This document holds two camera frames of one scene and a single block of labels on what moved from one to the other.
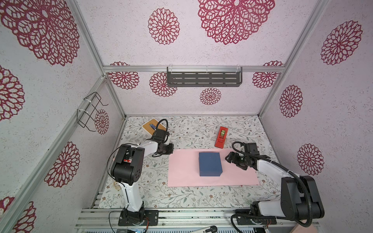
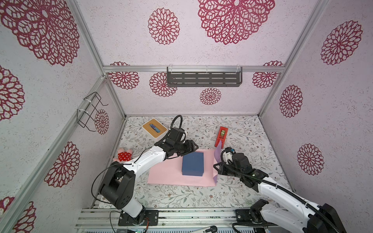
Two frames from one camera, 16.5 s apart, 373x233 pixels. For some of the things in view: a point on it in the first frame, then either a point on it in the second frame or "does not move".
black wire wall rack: x=86 y=118 does not move
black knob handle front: x=212 y=229 does not move
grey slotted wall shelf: x=204 y=76 does not move
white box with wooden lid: x=151 y=125 does not move
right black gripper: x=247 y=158 → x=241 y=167
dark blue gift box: x=210 y=164 → x=193 y=164
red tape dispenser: x=221 y=137 does not move
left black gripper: x=170 y=145 → x=190 y=146
